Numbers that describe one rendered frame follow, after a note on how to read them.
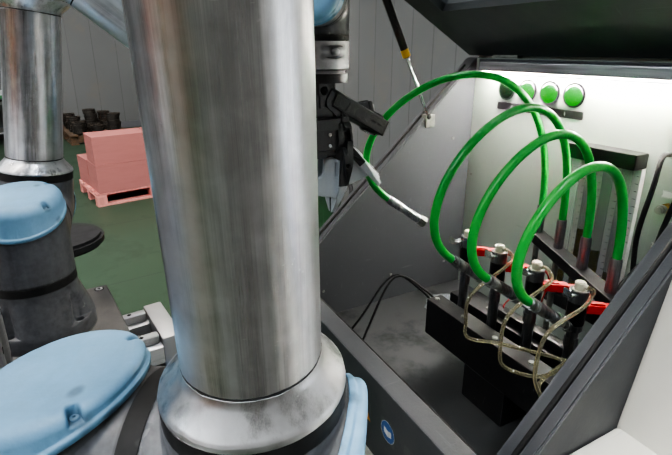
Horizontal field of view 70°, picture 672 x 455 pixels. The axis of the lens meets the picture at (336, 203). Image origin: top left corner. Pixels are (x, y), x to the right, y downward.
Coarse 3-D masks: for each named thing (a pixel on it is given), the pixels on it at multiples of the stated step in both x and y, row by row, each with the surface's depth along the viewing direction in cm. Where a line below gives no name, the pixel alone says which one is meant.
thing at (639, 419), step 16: (656, 336) 62; (656, 352) 62; (640, 368) 64; (656, 368) 62; (640, 384) 63; (656, 384) 62; (640, 400) 63; (656, 400) 61; (624, 416) 64; (640, 416) 63; (656, 416) 61; (640, 432) 63; (656, 432) 61; (656, 448) 61
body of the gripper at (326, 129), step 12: (324, 84) 68; (324, 96) 68; (324, 108) 69; (324, 120) 67; (336, 120) 68; (348, 120) 69; (324, 132) 68; (336, 132) 69; (348, 132) 70; (324, 144) 68; (336, 144) 69; (324, 156) 69
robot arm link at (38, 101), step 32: (0, 0) 72; (32, 0) 72; (0, 32) 74; (32, 32) 74; (0, 64) 76; (32, 64) 75; (32, 96) 76; (32, 128) 77; (32, 160) 78; (64, 160) 84; (64, 192) 82
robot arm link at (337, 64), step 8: (320, 48) 64; (328, 48) 64; (336, 48) 64; (344, 48) 65; (320, 56) 64; (328, 56) 65; (336, 56) 65; (344, 56) 66; (320, 64) 65; (328, 64) 65; (336, 64) 65; (344, 64) 66; (320, 72) 66; (328, 72) 66; (336, 72) 66; (344, 72) 68
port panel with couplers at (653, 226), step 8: (664, 168) 85; (664, 176) 85; (664, 184) 85; (656, 192) 87; (664, 192) 85; (656, 200) 87; (664, 200) 86; (656, 208) 84; (664, 208) 84; (656, 216) 87; (664, 216) 86; (656, 224) 87; (648, 232) 89; (656, 232) 88; (648, 240) 89; (648, 248) 89
